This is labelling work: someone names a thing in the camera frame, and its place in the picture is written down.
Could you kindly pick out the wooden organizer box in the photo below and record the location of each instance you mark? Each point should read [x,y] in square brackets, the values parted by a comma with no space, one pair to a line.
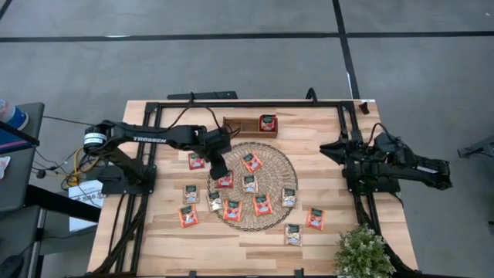
[241,127]

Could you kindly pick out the round woven placemat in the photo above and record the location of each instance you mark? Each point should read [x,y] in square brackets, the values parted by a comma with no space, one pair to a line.
[235,158]

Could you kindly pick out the small black clamp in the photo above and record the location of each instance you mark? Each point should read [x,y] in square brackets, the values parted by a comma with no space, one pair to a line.
[364,108]

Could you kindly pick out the white printed paper sheet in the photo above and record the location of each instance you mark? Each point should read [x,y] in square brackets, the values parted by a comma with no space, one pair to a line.
[86,193]

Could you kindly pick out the grey desk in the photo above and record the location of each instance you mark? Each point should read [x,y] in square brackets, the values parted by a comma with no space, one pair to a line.
[19,181]

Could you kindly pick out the red tea packet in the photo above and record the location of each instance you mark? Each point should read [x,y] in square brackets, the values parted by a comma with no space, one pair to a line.
[196,161]
[225,182]
[268,123]

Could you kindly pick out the black computer mouse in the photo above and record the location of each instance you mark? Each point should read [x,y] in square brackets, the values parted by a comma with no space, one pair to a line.
[9,268]

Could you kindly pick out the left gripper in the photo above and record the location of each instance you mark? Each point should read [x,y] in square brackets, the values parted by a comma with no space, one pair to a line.
[216,143]

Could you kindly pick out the blue folder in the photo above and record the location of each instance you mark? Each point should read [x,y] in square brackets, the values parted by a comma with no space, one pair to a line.
[11,141]

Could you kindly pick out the beige tea packet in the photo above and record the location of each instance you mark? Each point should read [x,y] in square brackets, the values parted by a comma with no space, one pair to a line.
[289,197]
[191,194]
[215,201]
[250,184]
[293,234]

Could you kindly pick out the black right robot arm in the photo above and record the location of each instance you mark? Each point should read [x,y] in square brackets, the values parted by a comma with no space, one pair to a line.
[424,170]

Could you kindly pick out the white cloth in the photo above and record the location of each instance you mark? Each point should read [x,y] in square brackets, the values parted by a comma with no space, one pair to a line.
[4,166]

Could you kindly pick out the small potted green plant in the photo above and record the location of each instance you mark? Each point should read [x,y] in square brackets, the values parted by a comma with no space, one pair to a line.
[363,255]

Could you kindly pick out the black beam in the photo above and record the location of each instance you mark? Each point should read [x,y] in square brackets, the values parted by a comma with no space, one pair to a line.
[58,202]

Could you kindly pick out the white blue bottle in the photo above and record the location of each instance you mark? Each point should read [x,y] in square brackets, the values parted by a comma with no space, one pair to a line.
[13,116]

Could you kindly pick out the black floor stand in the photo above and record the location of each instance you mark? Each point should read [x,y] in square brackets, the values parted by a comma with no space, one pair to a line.
[478,148]

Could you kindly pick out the black aluminium table frame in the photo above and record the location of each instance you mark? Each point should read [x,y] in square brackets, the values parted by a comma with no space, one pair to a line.
[251,104]

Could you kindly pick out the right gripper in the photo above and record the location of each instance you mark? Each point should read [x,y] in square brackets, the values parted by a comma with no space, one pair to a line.
[361,152]

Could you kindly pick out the orange tea packet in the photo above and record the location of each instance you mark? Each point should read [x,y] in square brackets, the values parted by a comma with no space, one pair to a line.
[188,216]
[262,204]
[232,210]
[251,161]
[315,219]

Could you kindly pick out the black rod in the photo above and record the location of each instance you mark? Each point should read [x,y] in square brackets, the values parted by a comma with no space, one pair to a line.
[19,133]

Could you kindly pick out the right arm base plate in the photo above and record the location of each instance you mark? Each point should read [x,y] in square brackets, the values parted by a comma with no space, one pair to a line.
[370,188]

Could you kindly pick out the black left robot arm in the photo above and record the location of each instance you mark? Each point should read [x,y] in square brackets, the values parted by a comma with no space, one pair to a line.
[154,139]

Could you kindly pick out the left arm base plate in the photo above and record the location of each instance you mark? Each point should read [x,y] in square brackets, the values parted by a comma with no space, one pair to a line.
[116,189]

